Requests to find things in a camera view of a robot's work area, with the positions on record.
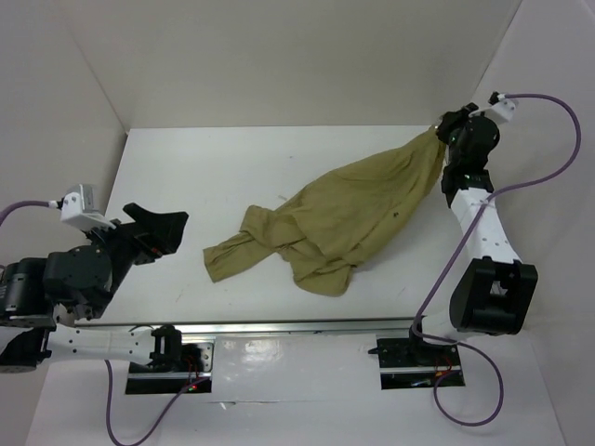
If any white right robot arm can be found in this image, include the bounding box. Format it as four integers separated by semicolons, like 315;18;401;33
405;98;538;364

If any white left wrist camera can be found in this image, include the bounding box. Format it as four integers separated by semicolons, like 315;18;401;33
60;184;115;233

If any aluminium rail front edge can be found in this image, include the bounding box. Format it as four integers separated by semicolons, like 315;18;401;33
92;317;419;336

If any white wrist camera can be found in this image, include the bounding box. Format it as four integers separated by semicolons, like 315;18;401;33
60;184;115;233
469;92;519;125

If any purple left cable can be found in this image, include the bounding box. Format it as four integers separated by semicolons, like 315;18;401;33
0;200;205;446

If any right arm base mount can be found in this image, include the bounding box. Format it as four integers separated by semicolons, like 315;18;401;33
367;338;465;390

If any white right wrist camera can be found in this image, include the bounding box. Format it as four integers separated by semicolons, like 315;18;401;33
469;92;519;125

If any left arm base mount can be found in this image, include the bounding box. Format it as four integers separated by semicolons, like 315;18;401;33
126;325;215;395

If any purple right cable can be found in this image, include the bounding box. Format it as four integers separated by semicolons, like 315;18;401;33
411;93;583;426

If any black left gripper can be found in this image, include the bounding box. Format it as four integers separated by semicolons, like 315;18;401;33
82;203;192;319

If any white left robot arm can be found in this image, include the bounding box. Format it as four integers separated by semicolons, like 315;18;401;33
1;203;189;374

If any purple cable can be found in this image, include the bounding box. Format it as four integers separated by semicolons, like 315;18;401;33
0;200;205;446
411;93;583;426

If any khaki zip-up jacket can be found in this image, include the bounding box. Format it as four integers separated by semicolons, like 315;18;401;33
204;128;446;297

